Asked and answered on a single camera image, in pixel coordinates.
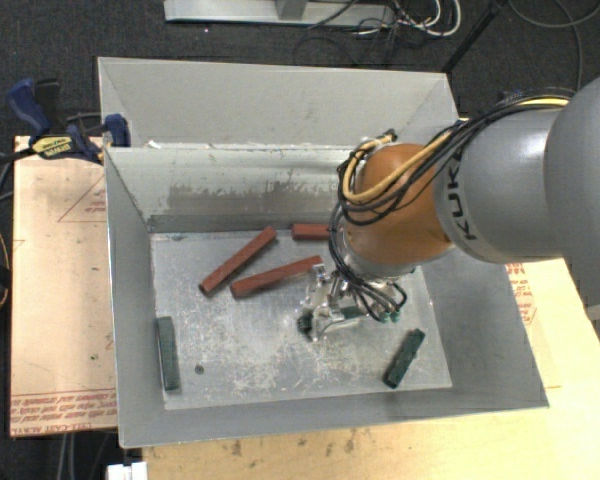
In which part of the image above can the dark green flat block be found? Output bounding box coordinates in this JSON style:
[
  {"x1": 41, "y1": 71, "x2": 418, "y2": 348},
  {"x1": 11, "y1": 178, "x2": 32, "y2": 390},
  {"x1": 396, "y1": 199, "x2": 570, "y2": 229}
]
[
  {"x1": 382, "y1": 327, "x2": 427, "y2": 390},
  {"x1": 155, "y1": 315, "x2": 183, "y2": 392}
]

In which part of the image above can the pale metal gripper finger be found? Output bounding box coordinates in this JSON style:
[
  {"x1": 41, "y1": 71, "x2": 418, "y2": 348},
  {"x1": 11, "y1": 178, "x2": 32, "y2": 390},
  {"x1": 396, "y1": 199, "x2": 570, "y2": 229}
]
[
  {"x1": 303, "y1": 262, "x2": 332, "y2": 316},
  {"x1": 309, "y1": 314, "x2": 339, "y2": 343}
]

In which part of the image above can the red-brown flat block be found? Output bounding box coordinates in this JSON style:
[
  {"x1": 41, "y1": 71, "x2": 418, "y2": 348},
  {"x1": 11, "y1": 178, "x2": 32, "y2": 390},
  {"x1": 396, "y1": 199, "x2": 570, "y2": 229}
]
[
  {"x1": 198, "y1": 225, "x2": 279, "y2": 298},
  {"x1": 229, "y1": 254, "x2": 325, "y2": 300},
  {"x1": 290, "y1": 223, "x2": 333, "y2": 242}
]

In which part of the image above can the grey metal bin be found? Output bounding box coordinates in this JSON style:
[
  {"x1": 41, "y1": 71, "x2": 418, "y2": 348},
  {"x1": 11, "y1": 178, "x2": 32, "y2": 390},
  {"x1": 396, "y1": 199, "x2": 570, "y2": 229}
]
[{"x1": 97, "y1": 56, "x2": 550, "y2": 449}]

